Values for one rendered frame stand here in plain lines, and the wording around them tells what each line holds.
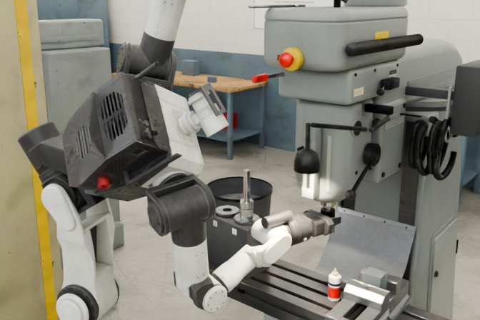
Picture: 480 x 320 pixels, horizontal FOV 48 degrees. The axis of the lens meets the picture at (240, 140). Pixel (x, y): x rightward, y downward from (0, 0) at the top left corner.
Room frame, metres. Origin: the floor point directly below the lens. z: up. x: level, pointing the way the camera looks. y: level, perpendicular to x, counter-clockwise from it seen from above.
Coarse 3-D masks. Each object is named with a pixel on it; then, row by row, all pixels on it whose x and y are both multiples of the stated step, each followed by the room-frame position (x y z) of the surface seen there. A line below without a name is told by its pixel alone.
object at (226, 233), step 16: (224, 208) 1.87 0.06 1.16; (208, 224) 1.84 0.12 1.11; (224, 224) 1.78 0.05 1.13; (240, 224) 1.75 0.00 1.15; (208, 240) 1.84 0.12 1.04; (224, 240) 1.78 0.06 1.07; (240, 240) 1.72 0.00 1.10; (256, 240) 1.74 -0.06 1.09; (208, 256) 1.84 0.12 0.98; (224, 256) 1.78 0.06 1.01; (256, 272) 1.74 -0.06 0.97
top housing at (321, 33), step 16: (272, 16) 1.48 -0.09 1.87; (288, 16) 1.45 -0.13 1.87; (304, 16) 1.42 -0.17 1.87; (320, 16) 1.39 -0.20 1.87; (336, 16) 1.38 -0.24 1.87; (352, 16) 1.41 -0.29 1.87; (368, 16) 1.48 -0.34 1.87; (384, 16) 1.56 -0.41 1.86; (400, 16) 1.65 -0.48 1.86; (272, 32) 1.48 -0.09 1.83; (288, 32) 1.45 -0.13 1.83; (304, 32) 1.42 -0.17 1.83; (320, 32) 1.39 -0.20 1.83; (336, 32) 1.38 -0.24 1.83; (352, 32) 1.41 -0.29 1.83; (368, 32) 1.48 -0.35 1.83; (384, 32) 1.56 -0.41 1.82; (400, 32) 1.65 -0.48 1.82; (272, 48) 1.48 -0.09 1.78; (304, 48) 1.42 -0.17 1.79; (320, 48) 1.39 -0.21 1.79; (336, 48) 1.38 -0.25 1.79; (272, 64) 1.49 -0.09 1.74; (304, 64) 1.42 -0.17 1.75; (320, 64) 1.39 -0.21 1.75; (336, 64) 1.38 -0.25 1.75; (352, 64) 1.42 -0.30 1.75; (368, 64) 1.51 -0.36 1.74
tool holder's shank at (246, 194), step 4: (244, 172) 1.78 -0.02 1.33; (248, 172) 1.78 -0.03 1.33; (244, 176) 1.78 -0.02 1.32; (248, 176) 1.78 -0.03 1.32; (244, 180) 1.78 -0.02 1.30; (248, 180) 1.78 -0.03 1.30; (244, 184) 1.78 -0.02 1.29; (248, 184) 1.78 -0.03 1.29; (244, 188) 1.78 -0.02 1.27; (248, 188) 1.78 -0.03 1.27; (244, 192) 1.78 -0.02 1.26; (248, 192) 1.77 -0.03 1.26; (244, 196) 1.77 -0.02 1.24; (248, 196) 1.77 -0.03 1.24; (244, 200) 1.78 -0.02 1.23; (248, 200) 1.78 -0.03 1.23
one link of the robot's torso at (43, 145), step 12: (36, 132) 1.50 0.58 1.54; (48, 132) 1.51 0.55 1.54; (24, 144) 1.49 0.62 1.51; (36, 144) 1.49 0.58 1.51; (48, 144) 1.46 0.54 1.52; (60, 144) 1.47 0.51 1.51; (36, 156) 1.47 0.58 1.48; (48, 156) 1.46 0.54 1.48; (60, 156) 1.44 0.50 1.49; (36, 168) 1.48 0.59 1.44; (48, 168) 1.47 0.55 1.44; (60, 168) 1.44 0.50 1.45; (84, 192) 1.42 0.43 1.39
